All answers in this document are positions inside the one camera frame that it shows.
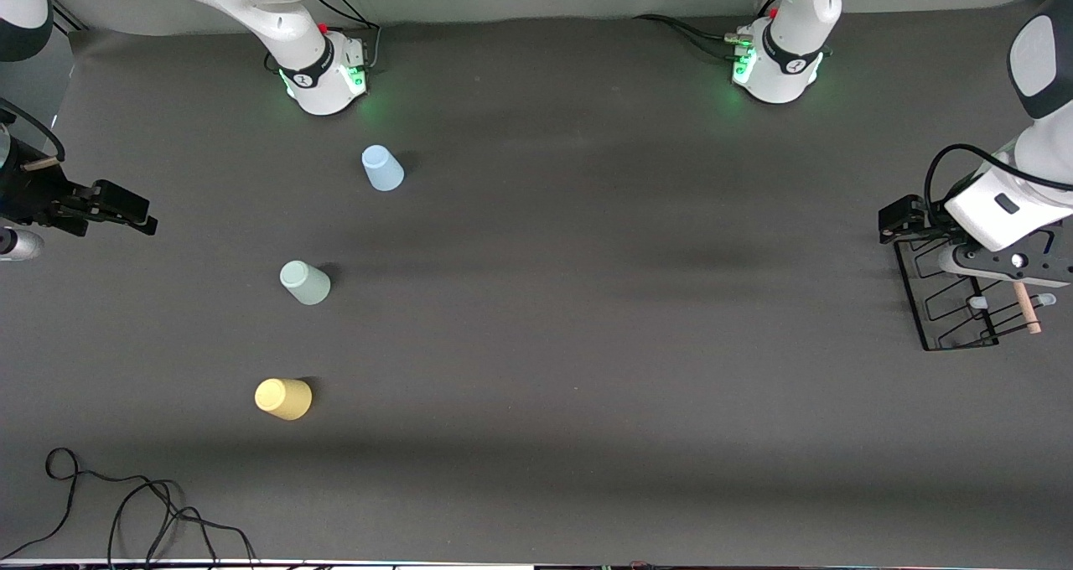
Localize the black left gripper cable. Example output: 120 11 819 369
925 143 1073 219

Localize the pale green plastic cup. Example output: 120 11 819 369
279 260 331 306

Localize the thin black loose cable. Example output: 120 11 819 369
0 447 182 561
107 479 257 569

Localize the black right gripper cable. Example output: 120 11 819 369
0 98 66 162

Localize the light blue plastic cup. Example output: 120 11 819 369
361 144 405 192

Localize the black left arm base cable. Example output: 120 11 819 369
633 13 751 61

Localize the black wire cup holder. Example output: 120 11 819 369
894 236 1057 352

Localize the black arm base cable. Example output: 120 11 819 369
312 0 383 73
633 13 751 61

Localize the dark grey table mat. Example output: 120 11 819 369
0 0 1073 567

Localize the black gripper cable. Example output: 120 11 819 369
925 143 1073 219
0 98 66 162

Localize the black right arm base cable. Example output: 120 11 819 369
312 0 383 73

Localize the yellow plastic cup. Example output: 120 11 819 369
254 377 313 422

